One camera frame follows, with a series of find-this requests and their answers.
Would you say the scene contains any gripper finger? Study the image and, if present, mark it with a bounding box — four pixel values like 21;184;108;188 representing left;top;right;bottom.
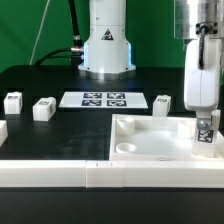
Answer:
196;111;212;130

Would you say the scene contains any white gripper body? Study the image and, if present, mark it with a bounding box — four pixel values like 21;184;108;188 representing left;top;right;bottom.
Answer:
174;0;224;111

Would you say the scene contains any white square table top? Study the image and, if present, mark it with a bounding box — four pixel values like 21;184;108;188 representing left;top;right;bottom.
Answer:
109;114;224;161

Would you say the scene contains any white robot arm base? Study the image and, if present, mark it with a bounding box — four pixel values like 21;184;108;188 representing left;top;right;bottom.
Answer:
78;0;136;80

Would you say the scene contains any white marker sheet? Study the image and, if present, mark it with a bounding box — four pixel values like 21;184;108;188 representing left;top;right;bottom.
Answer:
59;91;148;109

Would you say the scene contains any white left fence block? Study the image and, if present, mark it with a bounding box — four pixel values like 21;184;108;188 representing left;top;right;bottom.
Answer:
0;120;8;147

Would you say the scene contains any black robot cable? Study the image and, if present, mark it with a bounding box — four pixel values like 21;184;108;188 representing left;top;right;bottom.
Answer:
33;0;85;67

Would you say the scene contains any thin white cable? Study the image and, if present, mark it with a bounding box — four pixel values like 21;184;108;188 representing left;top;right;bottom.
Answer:
29;0;52;66

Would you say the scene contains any white front fence wall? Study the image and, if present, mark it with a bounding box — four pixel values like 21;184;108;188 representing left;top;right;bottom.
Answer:
0;160;224;188

